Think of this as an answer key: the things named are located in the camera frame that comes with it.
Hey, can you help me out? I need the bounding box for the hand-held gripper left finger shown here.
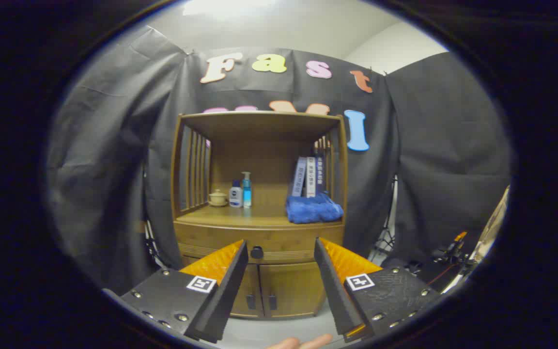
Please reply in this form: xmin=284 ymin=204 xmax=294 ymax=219
xmin=119 ymin=239 xmax=249 ymax=344

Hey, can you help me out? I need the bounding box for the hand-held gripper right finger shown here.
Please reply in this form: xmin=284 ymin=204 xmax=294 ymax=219
xmin=314 ymin=237 xmax=447 ymax=343

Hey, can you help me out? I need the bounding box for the wooden drawer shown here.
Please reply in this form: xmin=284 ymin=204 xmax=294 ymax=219
xmin=175 ymin=222 xmax=345 ymax=265

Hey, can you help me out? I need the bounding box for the wooden cabinet door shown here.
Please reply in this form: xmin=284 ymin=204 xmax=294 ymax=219
xmin=233 ymin=264 xmax=262 ymax=318
xmin=260 ymin=262 xmax=328 ymax=318

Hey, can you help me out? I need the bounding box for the wooden countertop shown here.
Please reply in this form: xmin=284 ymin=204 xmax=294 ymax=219
xmin=177 ymin=204 xmax=345 ymax=228

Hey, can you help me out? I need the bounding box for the wooden cabinet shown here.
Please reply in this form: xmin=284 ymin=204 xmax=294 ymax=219
xmin=170 ymin=111 xmax=349 ymax=319

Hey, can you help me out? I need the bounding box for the folded blue towel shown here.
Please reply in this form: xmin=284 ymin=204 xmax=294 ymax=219
xmin=286 ymin=192 xmax=344 ymax=224

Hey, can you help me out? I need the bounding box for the white blue-capped lotion bottle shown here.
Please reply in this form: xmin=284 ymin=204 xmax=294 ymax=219
xmin=229 ymin=180 xmax=243 ymax=208

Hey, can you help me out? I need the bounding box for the blue pump bottle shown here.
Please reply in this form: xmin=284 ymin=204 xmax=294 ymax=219
xmin=241 ymin=172 xmax=252 ymax=209

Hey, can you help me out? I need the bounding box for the white spine book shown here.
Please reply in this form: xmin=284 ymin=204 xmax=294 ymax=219
xmin=306 ymin=156 xmax=317 ymax=198

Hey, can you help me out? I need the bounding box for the dark blue book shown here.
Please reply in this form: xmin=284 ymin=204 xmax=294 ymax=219
xmin=315 ymin=154 xmax=326 ymax=194

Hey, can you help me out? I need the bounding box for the grey book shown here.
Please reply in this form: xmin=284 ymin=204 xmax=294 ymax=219
xmin=292 ymin=157 xmax=307 ymax=197

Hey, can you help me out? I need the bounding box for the black orange device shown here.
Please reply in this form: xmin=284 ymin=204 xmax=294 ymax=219
xmin=429 ymin=232 xmax=473 ymax=282

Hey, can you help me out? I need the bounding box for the black backdrop cloth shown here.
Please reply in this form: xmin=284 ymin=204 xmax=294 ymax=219
xmin=46 ymin=24 xmax=512 ymax=291

